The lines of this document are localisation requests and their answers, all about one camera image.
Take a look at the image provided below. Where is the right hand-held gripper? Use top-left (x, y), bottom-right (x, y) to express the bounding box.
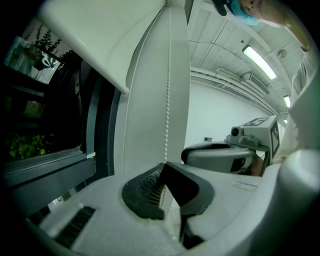
top-left (181, 114), bottom-right (279, 173)

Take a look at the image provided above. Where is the white bead pull chain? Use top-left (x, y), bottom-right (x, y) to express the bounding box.
top-left (120, 4), bottom-right (173, 208)

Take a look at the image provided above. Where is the white roller blind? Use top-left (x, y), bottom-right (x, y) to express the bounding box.
top-left (37, 0), bottom-right (168, 95)

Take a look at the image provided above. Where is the white ceiling air conditioner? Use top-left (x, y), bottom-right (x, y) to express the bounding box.
top-left (239, 72), bottom-right (271, 96)

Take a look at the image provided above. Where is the dark window frame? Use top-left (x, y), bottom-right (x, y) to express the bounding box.
top-left (0, 17), bottom-right (121, 218)

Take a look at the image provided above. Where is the person's face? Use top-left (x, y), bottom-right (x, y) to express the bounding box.
top-left (239, 0), bottom-right (313, 52)

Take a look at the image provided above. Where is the black head camera mount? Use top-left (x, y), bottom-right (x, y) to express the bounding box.
top-left (211, 0), bottom-right (235, 17)

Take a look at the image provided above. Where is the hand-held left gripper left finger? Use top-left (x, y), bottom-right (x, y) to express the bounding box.
top-left (24, 162), bottom-right (186, 256)

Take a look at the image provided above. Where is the green leafy plant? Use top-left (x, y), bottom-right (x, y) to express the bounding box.
top-left (4, 133), bottom-right (55, 161)

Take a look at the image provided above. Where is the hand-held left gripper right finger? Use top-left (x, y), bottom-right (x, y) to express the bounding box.
top-left (159, 148), bottom-right (320, 256)

